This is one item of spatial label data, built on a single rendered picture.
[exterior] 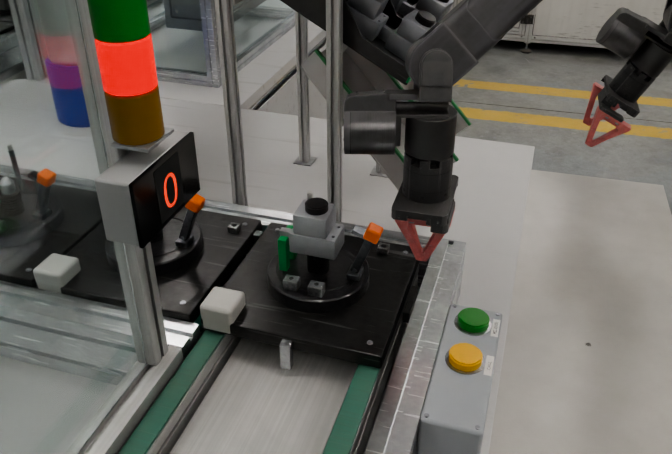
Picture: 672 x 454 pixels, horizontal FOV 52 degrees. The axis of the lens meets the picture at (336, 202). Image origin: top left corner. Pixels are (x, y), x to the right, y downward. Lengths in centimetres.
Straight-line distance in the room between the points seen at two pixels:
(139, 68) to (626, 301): 83
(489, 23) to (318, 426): 49
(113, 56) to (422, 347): 50
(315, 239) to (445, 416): 27
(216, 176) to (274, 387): 67
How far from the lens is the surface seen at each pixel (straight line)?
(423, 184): 79
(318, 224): 88
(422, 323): 91
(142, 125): 68
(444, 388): 83
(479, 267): 119
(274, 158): 151
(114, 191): 67
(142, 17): 65
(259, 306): 92
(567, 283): 119
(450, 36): 75
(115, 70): 66
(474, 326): 90
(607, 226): 137
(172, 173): 72
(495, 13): 77
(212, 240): 105
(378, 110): 77
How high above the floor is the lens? 155
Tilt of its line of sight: 31 degrees down
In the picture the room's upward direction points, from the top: straight up
